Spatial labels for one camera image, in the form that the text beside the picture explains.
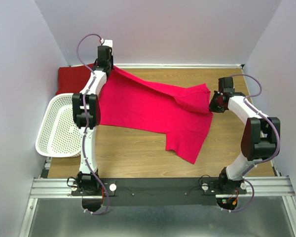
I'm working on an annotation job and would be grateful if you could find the pink red t shirt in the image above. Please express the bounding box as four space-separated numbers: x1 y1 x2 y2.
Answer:
100 68 213 164

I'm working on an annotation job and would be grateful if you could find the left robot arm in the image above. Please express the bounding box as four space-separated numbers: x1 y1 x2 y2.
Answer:
72 45 113 196

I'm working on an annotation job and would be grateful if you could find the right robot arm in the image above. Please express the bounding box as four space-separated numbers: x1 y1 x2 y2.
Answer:
209 76 280 194

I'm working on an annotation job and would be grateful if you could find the folded dark red shirt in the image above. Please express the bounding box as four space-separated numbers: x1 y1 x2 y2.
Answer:
55 66 91 95

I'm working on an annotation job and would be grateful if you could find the white plastic laundry basket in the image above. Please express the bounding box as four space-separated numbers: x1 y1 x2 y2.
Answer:
35 93 81 158

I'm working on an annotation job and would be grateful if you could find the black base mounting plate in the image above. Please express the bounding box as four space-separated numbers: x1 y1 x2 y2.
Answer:
67 175 247 211

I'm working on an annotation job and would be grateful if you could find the aluminium frame rail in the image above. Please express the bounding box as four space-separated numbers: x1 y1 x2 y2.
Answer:
20 176 296 237

